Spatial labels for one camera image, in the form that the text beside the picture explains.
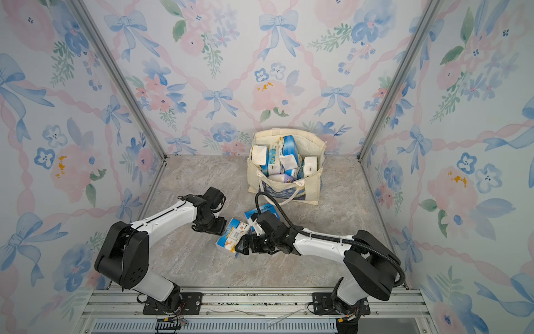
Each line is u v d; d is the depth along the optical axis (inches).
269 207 36.2
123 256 17.8
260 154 34.3
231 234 33.0
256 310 28.9
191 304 28.9
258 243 28.1
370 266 17.0
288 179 33.0
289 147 35.1
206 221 29.1
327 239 20.6
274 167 34.6
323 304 28.9
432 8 27.0
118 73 33.7
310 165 33.0
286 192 34.1
